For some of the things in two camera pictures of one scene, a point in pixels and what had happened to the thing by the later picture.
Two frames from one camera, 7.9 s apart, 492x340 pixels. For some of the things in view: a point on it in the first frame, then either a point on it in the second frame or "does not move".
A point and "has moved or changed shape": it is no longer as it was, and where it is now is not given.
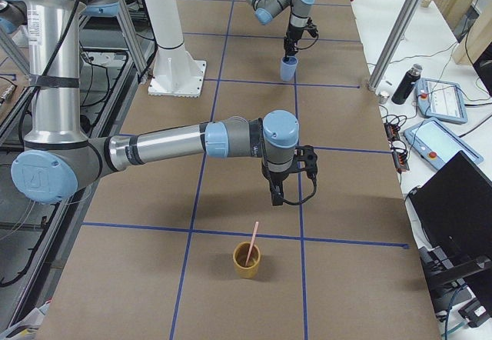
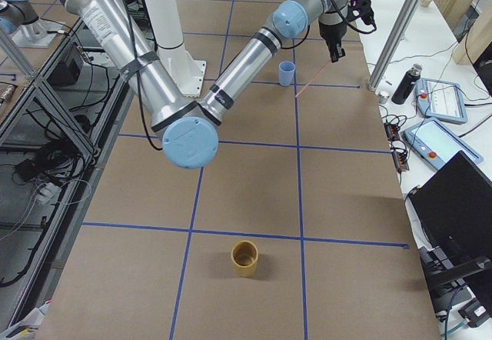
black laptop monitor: [454, 208] does not move
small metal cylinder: [383, 97] does not move
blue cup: [288, 66] has moved or changed shape
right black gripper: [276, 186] → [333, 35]
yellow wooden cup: [240, 255] does not move
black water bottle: [407, 84] does not move
